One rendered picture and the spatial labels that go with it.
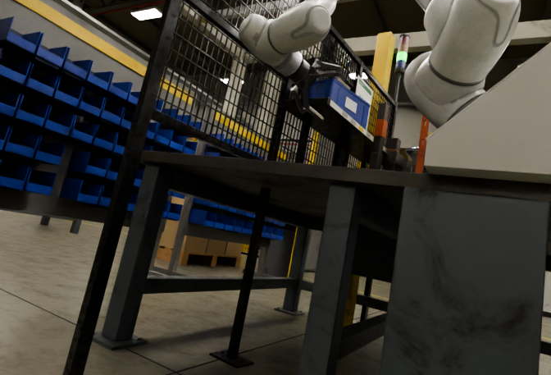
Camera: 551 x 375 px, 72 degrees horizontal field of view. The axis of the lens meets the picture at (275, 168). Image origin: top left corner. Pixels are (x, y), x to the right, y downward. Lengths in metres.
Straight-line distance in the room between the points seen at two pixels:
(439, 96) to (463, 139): 0.22
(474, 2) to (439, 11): 0.10
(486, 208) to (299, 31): 0.62
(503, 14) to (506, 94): 0.18
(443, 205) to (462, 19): 0.43
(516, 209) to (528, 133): 0.17
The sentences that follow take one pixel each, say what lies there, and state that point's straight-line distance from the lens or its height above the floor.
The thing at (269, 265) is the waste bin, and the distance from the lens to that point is 4.82.
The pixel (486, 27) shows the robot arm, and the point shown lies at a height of 1.02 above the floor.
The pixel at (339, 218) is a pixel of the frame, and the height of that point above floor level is 0.56.
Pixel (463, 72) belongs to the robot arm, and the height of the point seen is 0.96.
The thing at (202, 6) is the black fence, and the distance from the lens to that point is 1.34.
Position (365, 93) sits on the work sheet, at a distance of 2.34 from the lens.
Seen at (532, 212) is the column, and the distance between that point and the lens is 0.98.
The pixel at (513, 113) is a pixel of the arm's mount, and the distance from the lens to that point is 0.97.
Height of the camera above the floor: 0.47
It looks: 10 degrees up
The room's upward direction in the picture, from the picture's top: 11 degrees clockwise
